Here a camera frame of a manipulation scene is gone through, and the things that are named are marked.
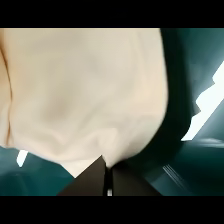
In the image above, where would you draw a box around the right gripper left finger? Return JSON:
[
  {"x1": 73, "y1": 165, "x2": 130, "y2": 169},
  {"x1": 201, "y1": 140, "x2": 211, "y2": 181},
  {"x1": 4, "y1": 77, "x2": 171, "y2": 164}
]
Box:
[{"x1": 57, "y1": 154, "x2": 108, "y2": 197}]

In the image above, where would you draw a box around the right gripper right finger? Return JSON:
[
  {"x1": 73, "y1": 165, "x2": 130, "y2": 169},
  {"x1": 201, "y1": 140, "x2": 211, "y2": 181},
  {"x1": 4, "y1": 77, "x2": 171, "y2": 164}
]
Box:
[{"x1": 109, "y1": 161, "x2": 163, "y2": 197}]

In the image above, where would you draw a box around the cream garment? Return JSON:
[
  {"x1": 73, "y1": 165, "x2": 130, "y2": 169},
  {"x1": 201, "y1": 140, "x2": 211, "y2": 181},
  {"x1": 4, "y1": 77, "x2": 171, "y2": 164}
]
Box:
[{"x1": 0, "y1": 27, "x2": 170, "y2": 179}]

